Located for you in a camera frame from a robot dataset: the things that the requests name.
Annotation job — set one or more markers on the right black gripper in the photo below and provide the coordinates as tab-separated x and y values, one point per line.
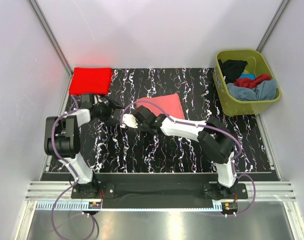
139	125

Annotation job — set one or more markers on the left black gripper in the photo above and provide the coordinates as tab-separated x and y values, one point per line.
110	108

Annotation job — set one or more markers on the pink t shirt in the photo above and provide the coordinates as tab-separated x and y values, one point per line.
169	103

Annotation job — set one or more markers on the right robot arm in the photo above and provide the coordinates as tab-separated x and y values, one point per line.
216	142

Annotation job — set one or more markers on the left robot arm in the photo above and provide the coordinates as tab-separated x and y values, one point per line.
62	139

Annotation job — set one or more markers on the folded red t shirt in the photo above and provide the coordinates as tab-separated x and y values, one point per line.
91	81

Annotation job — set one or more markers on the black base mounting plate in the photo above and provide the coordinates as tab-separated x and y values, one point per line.
176	190

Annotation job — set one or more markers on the black garment in bin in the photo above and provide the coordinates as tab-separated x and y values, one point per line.
232	69

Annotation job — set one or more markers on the dark red garment in bin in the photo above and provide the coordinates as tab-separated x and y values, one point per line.
248	83

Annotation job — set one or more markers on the bright blue garment in bin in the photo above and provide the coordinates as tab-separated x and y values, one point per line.
248	75

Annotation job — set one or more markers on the grey blue garment in bin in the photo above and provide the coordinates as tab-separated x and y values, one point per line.
265	91

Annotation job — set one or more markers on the olive green plastic bin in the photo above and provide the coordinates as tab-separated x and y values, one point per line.
256	65

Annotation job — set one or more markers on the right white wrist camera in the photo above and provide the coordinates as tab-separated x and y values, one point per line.
128	120

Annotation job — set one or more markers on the left aluminium corner post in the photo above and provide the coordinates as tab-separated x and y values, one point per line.
50	35

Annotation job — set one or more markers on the aluminium corner post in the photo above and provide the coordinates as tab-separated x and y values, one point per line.
273	24
50	35

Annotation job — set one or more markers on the aluminium frame rail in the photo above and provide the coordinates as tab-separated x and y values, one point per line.
50	195

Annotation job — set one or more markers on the right aluminium corner post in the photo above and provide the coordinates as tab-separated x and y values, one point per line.
273	24

